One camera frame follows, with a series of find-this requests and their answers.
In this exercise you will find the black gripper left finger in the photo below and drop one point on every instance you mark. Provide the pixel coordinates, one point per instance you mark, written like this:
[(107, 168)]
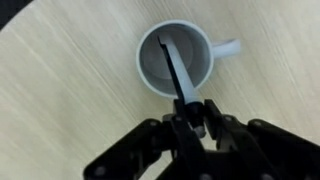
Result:
[(156, 146)]

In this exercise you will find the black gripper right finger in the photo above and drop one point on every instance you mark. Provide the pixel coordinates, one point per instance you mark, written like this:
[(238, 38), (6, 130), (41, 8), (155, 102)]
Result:
[(253, 150)]

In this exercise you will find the white marker with black cap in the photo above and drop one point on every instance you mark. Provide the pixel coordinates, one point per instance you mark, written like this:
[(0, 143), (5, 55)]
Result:
[(180, 76)]

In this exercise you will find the white ceramic mug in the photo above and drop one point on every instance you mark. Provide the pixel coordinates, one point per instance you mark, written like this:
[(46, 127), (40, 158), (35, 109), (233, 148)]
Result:
[(173, 60)]

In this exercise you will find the round wooden table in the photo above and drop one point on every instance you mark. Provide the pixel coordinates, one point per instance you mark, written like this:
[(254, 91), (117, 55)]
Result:
[(66, 100)]

